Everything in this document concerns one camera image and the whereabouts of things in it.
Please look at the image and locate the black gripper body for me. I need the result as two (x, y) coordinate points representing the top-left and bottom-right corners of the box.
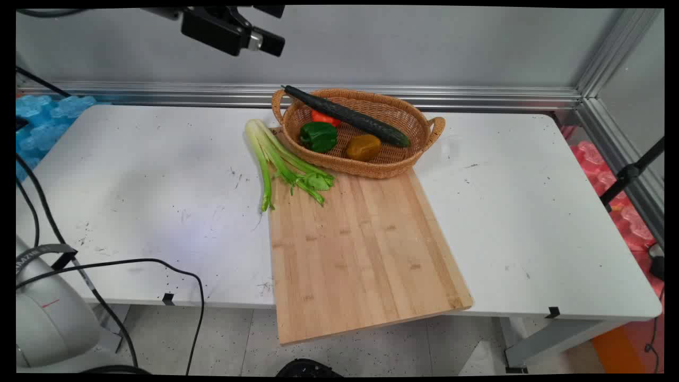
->
(186, 5), (254, 31)

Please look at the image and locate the dark green cucumber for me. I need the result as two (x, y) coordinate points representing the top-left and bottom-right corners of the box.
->
(281, 85), (412, 149)

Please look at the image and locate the green bell pepper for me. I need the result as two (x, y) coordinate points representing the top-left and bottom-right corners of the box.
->
(299, 121), (338, 154)

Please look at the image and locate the green celery bunch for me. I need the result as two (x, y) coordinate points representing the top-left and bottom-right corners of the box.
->
(244, 118), (336, 213)

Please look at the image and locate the yellow brown bell pepper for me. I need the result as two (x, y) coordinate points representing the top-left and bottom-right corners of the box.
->
(345, 134), (382, 162)

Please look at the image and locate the blue foam mat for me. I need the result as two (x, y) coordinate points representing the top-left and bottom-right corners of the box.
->
(16, 94), (97, 182)

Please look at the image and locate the woven wicker basket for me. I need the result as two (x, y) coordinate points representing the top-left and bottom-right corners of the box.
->
(271, 88), (446, 179)

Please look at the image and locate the bamboo cutting board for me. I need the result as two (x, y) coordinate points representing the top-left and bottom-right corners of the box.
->
(267, 127), (474, 346)

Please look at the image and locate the grey metal table leg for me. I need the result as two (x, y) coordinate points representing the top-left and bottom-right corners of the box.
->
(499, 317), (629, 375)
(93, 303), (131, 354)

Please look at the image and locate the black round object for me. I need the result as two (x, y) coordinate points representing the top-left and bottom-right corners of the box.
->
(276, 358), (344, 377)

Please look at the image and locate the red foam mat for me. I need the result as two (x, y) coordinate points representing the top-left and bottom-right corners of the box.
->
(562, 125), (665, 298)

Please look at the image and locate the black tripod leg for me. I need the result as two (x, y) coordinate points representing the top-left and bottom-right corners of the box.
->
(599, 137), (665, 213)

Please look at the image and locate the black power adapter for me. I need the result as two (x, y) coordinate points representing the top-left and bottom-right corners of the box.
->
(648, 243), (665, 282)

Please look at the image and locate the orange floor mat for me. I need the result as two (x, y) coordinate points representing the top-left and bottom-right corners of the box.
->
(591, 317), (665, 375)

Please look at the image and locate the long aluminium frame rail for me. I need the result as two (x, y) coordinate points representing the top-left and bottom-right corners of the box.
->
(16, 81), (584, 112)

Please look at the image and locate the black printed velcro strap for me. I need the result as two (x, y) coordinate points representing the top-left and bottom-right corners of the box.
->
(16, 243), (78, 275)

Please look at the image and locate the thick black cable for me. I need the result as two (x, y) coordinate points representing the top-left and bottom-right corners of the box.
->
(16, 153), (152, 375)

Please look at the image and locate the aluminium frame post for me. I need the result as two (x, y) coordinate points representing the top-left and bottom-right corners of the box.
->
(577, 8), (663, 100)

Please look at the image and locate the short aluminium frame rail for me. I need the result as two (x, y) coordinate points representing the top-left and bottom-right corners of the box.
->
(576, 97), (665, 247)

